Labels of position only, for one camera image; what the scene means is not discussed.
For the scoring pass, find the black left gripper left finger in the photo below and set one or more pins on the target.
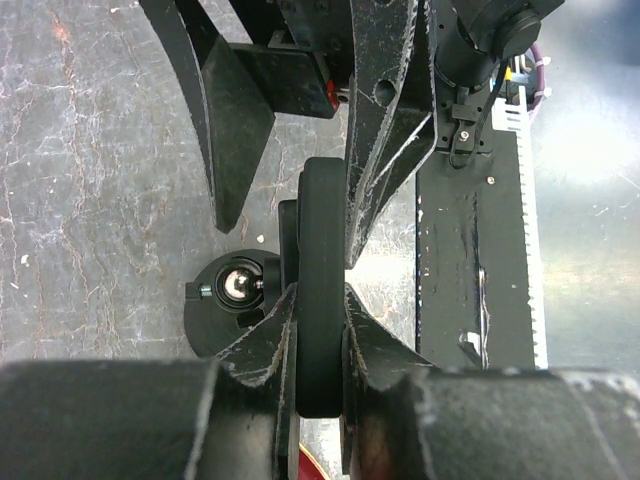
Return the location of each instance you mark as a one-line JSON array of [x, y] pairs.
[[231, 417]]

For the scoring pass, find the red round tray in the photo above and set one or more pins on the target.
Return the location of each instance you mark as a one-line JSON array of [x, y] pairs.
[[308, 467]]

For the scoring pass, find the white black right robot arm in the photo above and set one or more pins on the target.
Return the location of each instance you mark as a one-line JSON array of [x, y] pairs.
[[472, 40]]

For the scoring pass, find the black phone stand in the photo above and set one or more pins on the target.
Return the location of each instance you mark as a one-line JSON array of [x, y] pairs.
[[236, 291]]

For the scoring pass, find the black smartphone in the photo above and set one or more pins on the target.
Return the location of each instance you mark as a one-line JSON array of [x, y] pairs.
[[320, 309]]

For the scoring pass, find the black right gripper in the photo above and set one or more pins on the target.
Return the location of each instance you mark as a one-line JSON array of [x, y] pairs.
[[301, 57]]

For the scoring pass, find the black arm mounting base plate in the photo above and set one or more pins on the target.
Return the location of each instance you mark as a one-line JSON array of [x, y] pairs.
[[474, 303]]

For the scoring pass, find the grey slotted cable duct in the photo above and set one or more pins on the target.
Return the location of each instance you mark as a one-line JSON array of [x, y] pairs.
[[514, 117]]

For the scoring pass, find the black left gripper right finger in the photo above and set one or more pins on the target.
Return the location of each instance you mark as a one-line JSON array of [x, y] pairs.
[[407, 419]]

